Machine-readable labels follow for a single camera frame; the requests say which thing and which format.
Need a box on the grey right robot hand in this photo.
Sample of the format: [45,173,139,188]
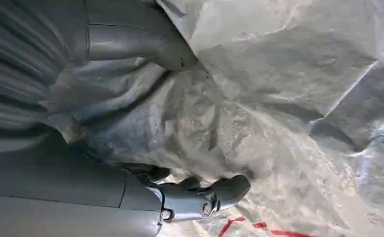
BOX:
[0,0,252,237]

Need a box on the ribbed grey right arm sleeve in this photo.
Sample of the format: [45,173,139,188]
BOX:
[0,0,90,136]

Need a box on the flat pale grey parcel bag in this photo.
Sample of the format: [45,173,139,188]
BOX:
[155,0,380,118]

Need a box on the dark grey parcel bag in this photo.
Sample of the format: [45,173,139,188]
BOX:
[309,61,384,153]

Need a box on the clear bubble plastic parcel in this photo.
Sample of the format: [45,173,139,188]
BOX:
[353,118,384,213]

